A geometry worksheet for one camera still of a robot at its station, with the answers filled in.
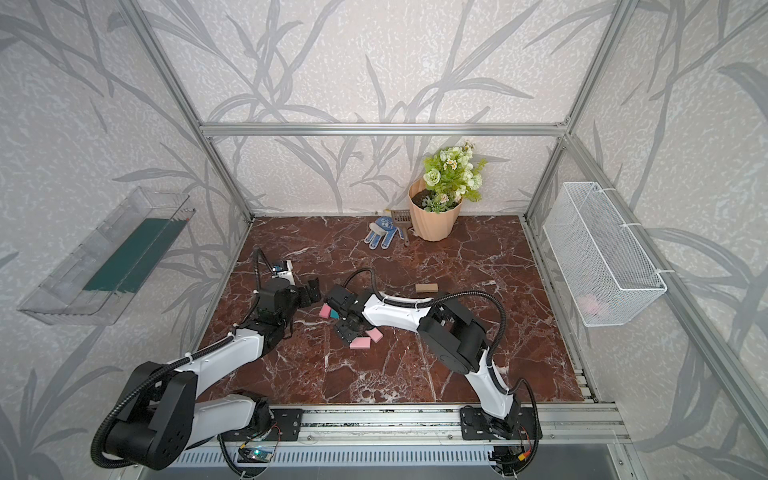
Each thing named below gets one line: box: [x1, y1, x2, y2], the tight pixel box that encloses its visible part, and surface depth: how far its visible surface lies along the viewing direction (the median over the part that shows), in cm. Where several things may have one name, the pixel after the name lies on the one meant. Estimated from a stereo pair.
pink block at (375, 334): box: [365, 327, 383, 343], surface depth 90 cm
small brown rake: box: [391, 209, 411, 247], surface depth 118 cm
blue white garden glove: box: [364, 216, 404, 250], surface depth 117 cm
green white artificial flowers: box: [422, 141, 488, 214], surface depth 98 cm
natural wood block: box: [415, 283, 439, 293], surface depth 101 cm
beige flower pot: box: [408, 178, 463, 242], surface depth 106 cm
